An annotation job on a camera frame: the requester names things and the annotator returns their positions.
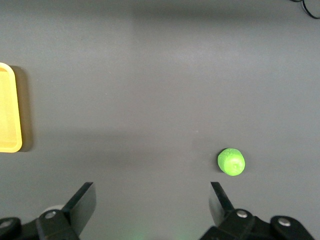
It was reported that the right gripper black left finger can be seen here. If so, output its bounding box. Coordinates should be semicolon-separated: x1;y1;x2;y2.
0;181;97;240

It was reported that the thin black cable on table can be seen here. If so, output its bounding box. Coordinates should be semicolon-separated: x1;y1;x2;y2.
291;0;320;20

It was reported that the green apple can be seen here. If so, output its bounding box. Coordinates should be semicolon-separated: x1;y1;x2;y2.
216;147;246;177

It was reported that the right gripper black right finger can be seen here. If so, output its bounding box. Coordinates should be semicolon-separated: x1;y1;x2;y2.
199;181;316;240

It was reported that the yellow plastic tray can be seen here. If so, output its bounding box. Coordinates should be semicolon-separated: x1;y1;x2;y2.
0;62;23;153

